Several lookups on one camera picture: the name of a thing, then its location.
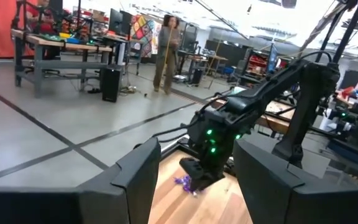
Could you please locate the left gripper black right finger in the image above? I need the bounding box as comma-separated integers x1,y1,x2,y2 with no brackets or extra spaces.
232,138,358,224

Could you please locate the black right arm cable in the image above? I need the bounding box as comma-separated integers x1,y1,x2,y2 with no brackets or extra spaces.
150,93,229,144

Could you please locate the red parts shelf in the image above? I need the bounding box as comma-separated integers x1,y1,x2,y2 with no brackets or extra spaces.
246,53,270,77

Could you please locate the black computer tower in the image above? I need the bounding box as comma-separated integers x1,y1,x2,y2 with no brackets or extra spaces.
100,64,123,103

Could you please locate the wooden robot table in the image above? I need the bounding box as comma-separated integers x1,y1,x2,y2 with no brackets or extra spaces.
209,95,295,135

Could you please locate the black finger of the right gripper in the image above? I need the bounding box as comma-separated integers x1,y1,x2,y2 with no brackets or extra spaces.
191,179,208,192
205,172,227,187

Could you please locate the colourful patchwork quilt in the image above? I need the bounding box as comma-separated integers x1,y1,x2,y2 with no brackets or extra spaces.
131,14,163,59

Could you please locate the person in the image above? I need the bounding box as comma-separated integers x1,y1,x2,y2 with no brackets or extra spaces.
25,0,57,35
152,14,182,95

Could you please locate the black computer monitor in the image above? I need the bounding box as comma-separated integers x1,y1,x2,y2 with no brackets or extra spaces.
108,7,134,37

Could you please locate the wooden workbench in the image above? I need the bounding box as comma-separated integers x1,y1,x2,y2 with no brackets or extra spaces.
10,28,114,98

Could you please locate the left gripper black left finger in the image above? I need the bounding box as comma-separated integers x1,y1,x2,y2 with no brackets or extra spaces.
0,136,162,224

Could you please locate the long yellow stick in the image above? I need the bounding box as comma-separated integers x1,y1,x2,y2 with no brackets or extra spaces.
162,26,173,75

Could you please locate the purple plastic spider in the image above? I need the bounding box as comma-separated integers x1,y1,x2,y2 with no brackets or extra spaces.
173,175,199,197

